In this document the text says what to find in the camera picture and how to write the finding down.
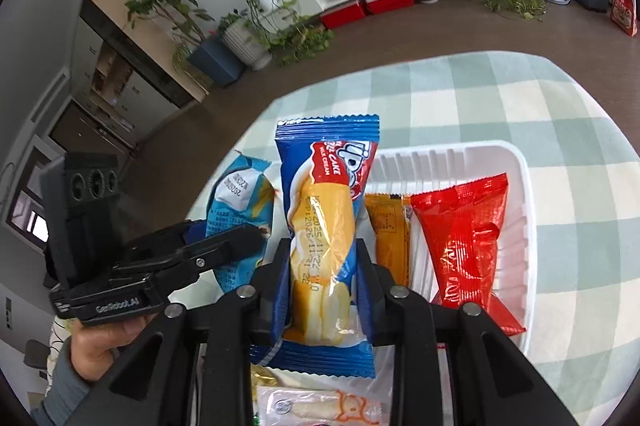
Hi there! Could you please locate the gold foil snack packet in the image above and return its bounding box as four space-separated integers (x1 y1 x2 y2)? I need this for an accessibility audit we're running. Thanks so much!
250 366 281 391

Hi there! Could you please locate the person's left forearm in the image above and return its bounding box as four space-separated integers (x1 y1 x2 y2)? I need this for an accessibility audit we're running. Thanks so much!
30 338 103 426

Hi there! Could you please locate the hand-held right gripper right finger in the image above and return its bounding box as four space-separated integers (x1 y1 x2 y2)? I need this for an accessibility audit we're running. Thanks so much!
357 249 578 426

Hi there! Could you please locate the orange snack packet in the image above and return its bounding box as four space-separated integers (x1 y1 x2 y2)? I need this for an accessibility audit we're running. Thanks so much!
364 193 413 289

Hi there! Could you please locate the red paper bag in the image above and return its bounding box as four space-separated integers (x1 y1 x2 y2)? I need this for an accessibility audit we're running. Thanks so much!
609 0 638 38

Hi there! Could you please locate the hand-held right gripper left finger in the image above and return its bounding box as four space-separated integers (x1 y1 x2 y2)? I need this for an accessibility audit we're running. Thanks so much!
67 239 293 426

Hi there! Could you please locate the red snack packet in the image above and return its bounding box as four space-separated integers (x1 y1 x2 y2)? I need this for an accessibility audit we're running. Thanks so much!
410 173 528 337

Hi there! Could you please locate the clear pink snack packet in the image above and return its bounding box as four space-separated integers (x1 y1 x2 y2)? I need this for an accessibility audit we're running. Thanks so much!
257 386 383 426

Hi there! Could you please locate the light blue snack packet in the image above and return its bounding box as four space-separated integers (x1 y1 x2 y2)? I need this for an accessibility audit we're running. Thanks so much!
207 150 276 294

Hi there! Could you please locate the wooden wall cabinet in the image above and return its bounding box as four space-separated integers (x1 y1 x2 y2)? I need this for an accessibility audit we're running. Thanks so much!
47 0 211 152

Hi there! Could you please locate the person's left hand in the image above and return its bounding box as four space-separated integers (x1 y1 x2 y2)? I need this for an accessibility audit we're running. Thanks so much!
70 313 153 382

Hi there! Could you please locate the white plastic tray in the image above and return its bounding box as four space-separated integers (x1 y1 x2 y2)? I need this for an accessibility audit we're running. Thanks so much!
250 141 538 426

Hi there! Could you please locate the leafy tree in blue pot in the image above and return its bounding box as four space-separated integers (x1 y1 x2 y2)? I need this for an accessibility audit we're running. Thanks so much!
125 0 246 87

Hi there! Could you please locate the plant in white ribbed pot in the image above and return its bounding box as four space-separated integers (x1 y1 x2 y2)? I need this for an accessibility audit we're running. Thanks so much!
217 11 273 71

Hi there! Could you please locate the blue cake roll packet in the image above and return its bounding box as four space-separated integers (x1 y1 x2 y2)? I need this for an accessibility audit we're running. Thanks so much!
248 113 381 379

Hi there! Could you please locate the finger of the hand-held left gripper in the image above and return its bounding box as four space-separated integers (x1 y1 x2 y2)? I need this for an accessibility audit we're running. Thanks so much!
125 220 208 259
112 225 266 294

